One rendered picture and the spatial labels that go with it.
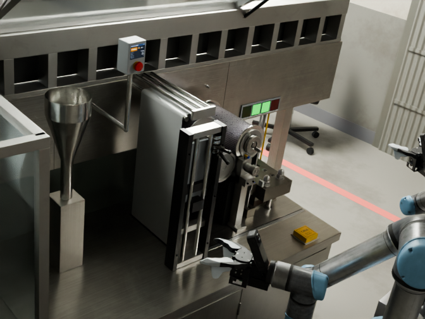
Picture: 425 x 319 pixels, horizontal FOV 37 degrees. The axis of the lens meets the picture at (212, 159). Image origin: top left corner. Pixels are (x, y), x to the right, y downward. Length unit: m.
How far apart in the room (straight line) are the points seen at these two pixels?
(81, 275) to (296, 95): 1.41
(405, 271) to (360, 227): 2.81
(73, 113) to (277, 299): 1.18
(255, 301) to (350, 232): 1.98
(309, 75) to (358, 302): 1.40
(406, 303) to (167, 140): 0.97
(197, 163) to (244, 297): 0.59
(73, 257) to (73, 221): 0.15
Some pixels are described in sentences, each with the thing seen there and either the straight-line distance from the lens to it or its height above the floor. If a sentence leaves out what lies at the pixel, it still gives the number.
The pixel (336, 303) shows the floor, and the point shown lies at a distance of 3.79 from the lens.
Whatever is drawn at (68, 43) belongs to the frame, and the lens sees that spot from 2.21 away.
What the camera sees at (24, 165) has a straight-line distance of 1.61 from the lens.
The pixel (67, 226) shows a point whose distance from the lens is 2.17.
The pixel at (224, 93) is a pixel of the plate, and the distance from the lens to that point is 2.74.
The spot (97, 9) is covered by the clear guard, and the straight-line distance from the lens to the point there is 2.15.
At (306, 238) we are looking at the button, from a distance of 2.56.
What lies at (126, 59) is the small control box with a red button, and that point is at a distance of 1.95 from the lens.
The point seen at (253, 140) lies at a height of 1.27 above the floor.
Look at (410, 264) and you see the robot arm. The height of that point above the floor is 1.41.
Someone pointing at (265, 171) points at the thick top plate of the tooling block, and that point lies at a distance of 2.74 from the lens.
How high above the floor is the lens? 2.33
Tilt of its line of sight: 28 degrees down
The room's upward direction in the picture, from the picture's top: 8 degrees clockwise
